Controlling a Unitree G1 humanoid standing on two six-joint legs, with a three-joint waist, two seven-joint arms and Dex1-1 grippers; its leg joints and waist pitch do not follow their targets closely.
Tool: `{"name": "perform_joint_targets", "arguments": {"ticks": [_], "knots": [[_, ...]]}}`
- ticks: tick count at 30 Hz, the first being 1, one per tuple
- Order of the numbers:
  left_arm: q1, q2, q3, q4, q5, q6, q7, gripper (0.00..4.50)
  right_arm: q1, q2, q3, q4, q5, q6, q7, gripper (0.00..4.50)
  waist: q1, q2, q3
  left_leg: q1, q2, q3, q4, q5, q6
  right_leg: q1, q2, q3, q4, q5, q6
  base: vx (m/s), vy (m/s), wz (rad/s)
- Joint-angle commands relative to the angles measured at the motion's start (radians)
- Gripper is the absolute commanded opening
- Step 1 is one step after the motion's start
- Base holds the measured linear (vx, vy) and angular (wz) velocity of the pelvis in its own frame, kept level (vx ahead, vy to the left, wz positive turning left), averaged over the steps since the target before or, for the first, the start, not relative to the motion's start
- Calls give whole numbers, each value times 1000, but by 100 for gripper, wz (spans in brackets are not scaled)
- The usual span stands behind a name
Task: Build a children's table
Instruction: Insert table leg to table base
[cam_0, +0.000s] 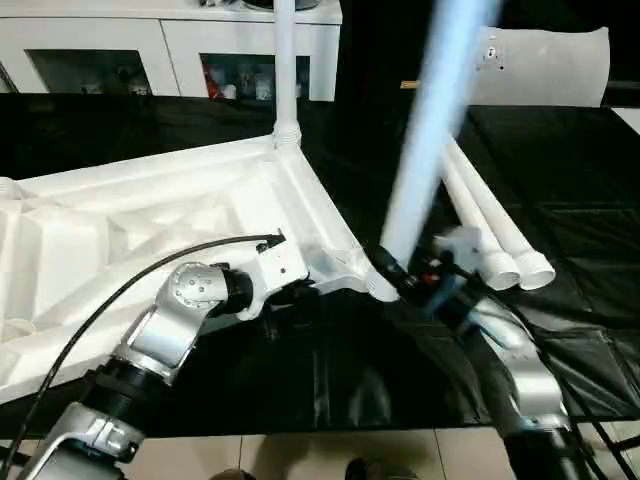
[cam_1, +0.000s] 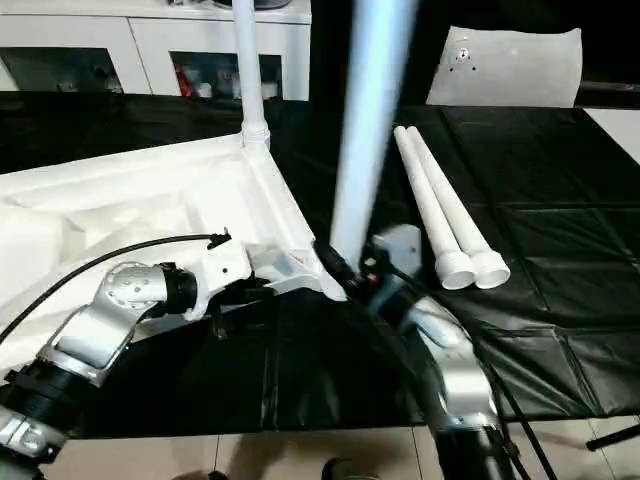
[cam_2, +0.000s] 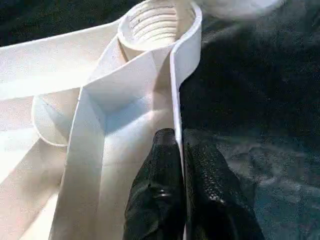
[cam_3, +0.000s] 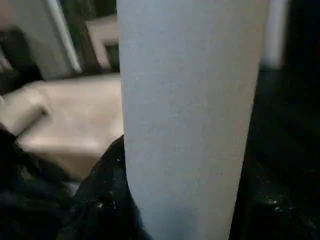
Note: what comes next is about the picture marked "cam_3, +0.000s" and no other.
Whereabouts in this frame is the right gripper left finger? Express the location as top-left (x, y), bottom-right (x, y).
top-left (57, 134), bottom-right (151, 240)

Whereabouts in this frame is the white plastic table top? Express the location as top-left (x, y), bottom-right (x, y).
top-left (0, 73), bottom-right (125, 189)

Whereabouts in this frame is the black work mat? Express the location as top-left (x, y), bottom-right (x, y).
top-left (0, 67), bottom-right (320, 240)

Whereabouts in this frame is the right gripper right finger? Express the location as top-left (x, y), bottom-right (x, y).
top-left (229, 149), bottom-right (320, 240)

